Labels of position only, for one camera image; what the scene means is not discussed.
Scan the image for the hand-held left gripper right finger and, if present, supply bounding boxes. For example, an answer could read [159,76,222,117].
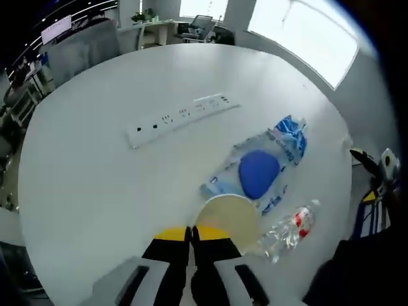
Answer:
[191,224,273,306]

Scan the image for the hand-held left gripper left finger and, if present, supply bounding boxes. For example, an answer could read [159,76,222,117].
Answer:
[81,224,192,306]

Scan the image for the white paper cup green print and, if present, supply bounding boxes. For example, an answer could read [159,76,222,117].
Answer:
[194,194,259,256]

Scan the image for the clear plastic water bottle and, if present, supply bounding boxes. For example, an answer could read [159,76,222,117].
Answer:
[259,199,321,264]

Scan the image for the wet wipes pack blue lid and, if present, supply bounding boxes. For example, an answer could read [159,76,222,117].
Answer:
[200,115,309,218]

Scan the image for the blue striped cloth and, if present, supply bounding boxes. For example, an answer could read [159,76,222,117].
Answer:
[352,199,393,238]

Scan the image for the white table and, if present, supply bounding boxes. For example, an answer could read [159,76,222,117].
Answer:
[17,43,355,306]

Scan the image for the white power strip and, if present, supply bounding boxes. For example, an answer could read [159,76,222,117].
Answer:
[126,92,241,149]

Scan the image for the wide window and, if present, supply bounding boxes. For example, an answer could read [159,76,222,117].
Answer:
[248,0,360,91]

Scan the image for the grey office chair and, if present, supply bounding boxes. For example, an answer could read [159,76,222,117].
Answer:
[187,14,215,43]

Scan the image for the narrow window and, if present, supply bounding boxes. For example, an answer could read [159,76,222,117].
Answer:
[180,0,229,18]

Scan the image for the white office desk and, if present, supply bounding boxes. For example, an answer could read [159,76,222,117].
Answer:
[117,19,180,49]

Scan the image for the green potted plant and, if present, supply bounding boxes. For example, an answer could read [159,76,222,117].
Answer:
[132,8,156,24]

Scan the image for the wall screen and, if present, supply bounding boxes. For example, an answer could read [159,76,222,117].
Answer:
[40,15,73,46]

